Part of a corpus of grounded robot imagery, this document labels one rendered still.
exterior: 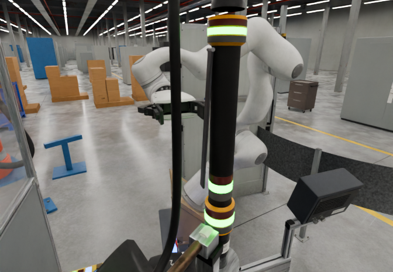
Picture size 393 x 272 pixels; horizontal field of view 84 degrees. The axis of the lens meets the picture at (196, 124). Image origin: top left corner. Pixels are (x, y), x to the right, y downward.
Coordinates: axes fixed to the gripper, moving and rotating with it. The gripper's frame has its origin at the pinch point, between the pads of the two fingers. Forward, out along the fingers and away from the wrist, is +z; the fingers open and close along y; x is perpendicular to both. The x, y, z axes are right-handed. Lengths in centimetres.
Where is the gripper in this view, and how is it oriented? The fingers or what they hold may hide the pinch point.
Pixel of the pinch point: (182, 114)
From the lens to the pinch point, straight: 45.8
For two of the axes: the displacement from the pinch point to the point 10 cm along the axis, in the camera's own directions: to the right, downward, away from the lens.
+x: 0.0, -9.5, -3.3
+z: 3.3, 3.1, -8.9
